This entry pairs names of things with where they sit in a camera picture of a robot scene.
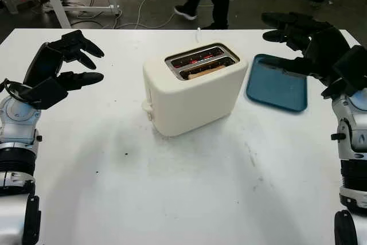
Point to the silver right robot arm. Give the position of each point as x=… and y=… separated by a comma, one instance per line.
x=354, y=124

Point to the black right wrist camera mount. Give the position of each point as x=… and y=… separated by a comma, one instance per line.
x=349, y=68

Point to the blue plastic tray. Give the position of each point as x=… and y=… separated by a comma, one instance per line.
x=275, y=93

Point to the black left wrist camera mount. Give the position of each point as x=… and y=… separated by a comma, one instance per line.
x=47, y=93

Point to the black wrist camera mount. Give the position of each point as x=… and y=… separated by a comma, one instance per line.
x=349, y=68
x=47, y=93

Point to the cream two-slot toaster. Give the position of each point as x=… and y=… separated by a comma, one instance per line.
x=189, y=107

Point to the toast slice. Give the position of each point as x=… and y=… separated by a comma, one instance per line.
x=200, y=74

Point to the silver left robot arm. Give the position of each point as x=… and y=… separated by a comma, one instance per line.
x=17, y=127

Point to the cream toaster lever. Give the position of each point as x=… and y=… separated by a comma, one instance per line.
x=146, y=106

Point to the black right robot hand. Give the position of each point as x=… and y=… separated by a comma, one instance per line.
x=327, y=44

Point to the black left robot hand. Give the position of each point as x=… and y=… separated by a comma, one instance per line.
x=43, y=60

